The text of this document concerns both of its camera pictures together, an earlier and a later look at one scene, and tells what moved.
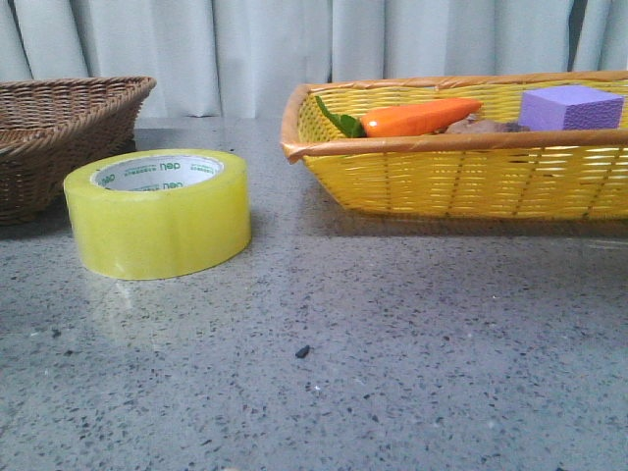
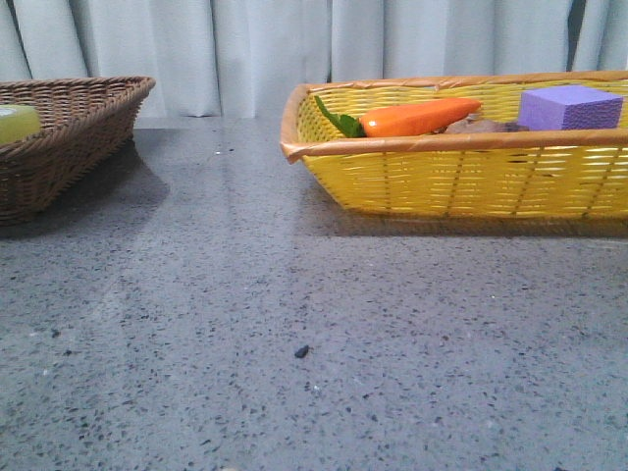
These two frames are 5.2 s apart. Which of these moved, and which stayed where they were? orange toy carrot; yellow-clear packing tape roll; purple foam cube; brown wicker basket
Moved: yellow-clear packing tape roll
Stayed: brown wicker basket; purple foam cube; orange toy carrot
